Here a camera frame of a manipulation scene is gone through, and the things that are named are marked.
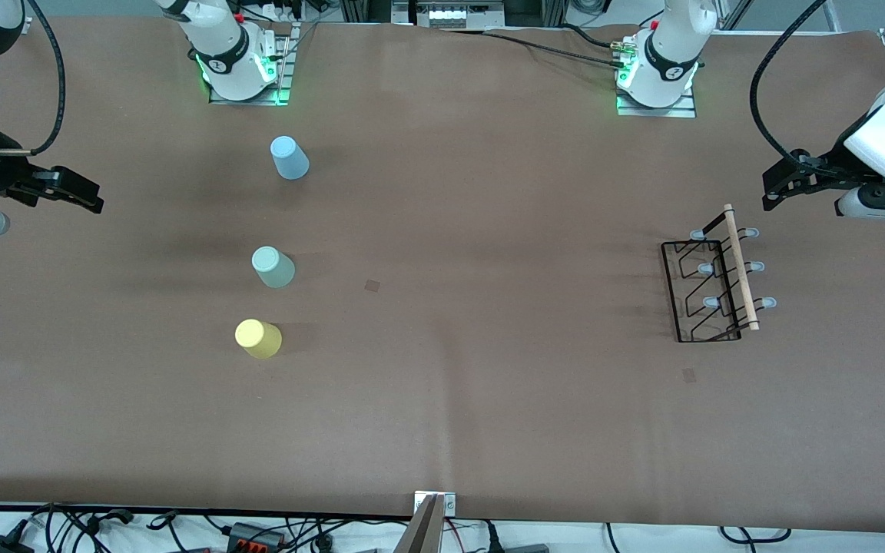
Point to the grey camera stand beam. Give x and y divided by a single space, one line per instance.
421 530

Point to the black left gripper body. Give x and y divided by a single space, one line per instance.
828 167

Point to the light blue plastic cup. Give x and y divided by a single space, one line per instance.
289 157

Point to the black power adapter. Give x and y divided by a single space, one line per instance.
1 545

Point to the yellow plastic cup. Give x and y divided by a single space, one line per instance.
258 339

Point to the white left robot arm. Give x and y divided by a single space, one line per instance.
673 54

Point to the white power strip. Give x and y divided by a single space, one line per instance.
281 9

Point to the metal clamp bracket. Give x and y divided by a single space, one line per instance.
449 504

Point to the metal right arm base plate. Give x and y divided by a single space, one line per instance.
283 69

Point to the black power plug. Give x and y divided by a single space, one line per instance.
492 541

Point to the black box orange connectors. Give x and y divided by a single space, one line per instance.
254 536

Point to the pale green plastic cup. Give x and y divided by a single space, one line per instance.
273 267

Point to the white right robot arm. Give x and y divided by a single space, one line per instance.
220 34

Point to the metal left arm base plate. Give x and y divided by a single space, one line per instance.
657 112

